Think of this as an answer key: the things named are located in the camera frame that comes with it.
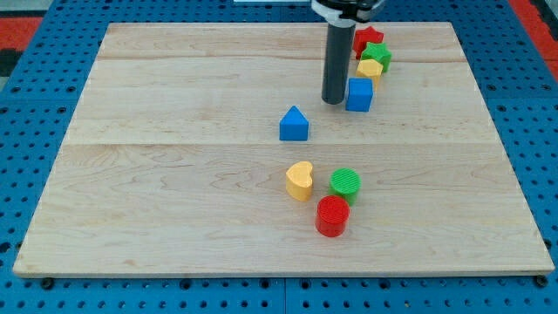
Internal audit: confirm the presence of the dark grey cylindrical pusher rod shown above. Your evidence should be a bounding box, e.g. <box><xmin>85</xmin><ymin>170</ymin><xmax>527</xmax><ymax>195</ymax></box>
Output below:
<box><xmin>322</xmin><ymin>24</ymin><xmax>356</xmax><ymax>105</ymax></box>

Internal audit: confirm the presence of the blue triangle block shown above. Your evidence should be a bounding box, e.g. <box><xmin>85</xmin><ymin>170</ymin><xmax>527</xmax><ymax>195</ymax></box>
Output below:
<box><xmin>279</xmin><ymin>106</ymin><xmax>310</xmax><ymax>141</ymax></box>

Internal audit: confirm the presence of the blue cube block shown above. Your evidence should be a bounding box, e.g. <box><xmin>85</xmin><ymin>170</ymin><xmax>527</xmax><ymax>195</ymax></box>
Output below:
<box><xmin>345</xmin><ymin>78</ymin><xmax>374</xmax><ymax>112</ymax></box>

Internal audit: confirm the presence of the red star block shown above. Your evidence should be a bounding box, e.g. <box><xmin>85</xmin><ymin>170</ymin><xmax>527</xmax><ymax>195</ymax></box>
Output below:
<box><xmin>352</xmin><ymin>26</ymin><xmax>384</xmax><ymax>59</ymax></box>

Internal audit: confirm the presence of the yellow hexagon block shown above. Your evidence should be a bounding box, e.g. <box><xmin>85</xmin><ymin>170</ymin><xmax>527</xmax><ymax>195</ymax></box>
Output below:
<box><xmin>356</xmin><ymin>59</ymin><xmax>384</xmax><ymax>90</ymax></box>

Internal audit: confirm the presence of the green star block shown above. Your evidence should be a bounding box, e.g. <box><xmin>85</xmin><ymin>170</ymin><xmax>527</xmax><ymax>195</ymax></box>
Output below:
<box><xmin>360</xmin><ymin>42</ymin><xmax>392</xmax><ymax>72</ymax></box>

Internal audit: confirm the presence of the green cylinder block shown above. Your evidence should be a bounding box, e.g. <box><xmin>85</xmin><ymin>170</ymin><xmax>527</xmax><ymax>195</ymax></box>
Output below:
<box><xmin>329</xmin><ymin>167</ymin><xmax>361</xmax><ymax>206</ymax></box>

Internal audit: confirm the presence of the yellow heart block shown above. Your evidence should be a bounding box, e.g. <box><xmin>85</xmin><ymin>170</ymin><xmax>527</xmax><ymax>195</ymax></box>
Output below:
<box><xmin>285</xmin><ymin>160</ymin><xmax>313</xmax><ymax>201</ymax></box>

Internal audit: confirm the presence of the red cylinder block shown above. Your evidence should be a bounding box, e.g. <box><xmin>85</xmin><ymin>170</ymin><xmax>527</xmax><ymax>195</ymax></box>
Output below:
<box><xmin>315</xmin><ymin>195</ymin><xmax>350</xmax><ymax>237</ymax></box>

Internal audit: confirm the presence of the light wooden board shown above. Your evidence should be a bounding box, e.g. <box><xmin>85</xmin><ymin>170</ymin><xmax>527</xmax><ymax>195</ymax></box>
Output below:
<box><xmin>13</xmin><ymin>23</ymin><xmax>554</xmax><ymax>278</ymax></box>

